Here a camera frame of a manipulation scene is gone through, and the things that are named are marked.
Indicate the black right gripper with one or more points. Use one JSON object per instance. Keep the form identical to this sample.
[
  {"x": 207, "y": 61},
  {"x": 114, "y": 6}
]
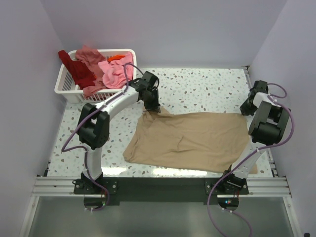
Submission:
[{"x": 246, "y": 112}]

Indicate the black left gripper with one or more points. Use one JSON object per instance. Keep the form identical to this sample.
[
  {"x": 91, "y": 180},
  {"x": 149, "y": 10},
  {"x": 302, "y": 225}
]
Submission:
[{"x": 155, "y": 105}]

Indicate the beige t shirt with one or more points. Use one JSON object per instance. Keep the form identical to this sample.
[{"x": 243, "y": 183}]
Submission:
[{"x": 198, "y": 141}]

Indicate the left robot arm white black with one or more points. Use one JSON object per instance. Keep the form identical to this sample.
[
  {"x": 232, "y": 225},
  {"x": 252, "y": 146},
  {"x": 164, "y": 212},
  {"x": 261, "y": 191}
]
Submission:
[{"x": 94, "y": 128}]

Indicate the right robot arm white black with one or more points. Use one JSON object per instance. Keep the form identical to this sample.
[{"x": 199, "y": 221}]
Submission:
[{"x": 272, "y": 126}]

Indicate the pink t shirt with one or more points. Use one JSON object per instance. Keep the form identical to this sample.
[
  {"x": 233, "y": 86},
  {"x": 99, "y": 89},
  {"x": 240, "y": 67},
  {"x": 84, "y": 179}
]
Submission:
[{"x": 114, "y": 75}]

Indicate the orange t shirt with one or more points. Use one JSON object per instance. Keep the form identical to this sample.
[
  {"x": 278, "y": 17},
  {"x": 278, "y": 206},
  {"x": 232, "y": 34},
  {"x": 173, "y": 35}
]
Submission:
[{"x": 116, "y": 57}]

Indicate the dusty rose t shirt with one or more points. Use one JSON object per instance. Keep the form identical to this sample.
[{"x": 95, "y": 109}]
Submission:
[{"x": 91, "y": 57}]

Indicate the dark red t shirt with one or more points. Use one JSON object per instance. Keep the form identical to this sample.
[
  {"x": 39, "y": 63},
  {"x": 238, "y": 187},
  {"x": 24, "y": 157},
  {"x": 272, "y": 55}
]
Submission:
[{"x": 80, "y": 73}]

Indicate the white plastic laundry basket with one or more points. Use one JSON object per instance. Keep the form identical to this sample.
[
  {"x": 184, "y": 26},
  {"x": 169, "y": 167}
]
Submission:
[{"x": 66, "y": 86}]

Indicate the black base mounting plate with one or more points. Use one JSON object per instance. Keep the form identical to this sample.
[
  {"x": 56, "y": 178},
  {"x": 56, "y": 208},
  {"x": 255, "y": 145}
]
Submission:
[{"x": 107, "y": 191}]

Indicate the aluminium frame rail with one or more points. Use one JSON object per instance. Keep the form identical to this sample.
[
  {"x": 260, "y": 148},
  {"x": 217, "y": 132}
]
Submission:
[{"x": 267, "y": 206}]

